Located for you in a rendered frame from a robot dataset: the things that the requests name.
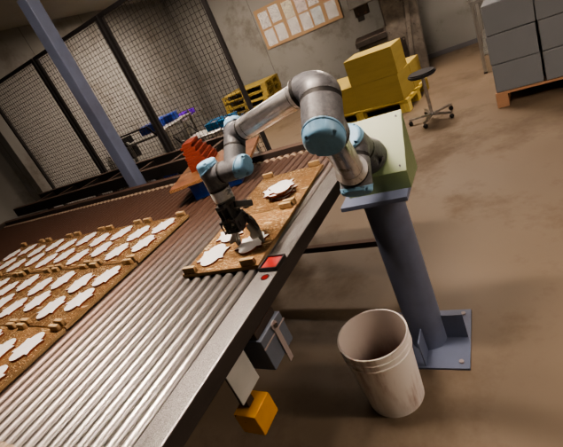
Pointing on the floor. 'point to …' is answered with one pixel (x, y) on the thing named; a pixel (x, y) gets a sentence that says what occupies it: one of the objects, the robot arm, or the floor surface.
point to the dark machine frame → (113, 180)
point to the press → (394, 27)
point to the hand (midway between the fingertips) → (251, 241)
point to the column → (415, 284)
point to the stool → (427, 96)
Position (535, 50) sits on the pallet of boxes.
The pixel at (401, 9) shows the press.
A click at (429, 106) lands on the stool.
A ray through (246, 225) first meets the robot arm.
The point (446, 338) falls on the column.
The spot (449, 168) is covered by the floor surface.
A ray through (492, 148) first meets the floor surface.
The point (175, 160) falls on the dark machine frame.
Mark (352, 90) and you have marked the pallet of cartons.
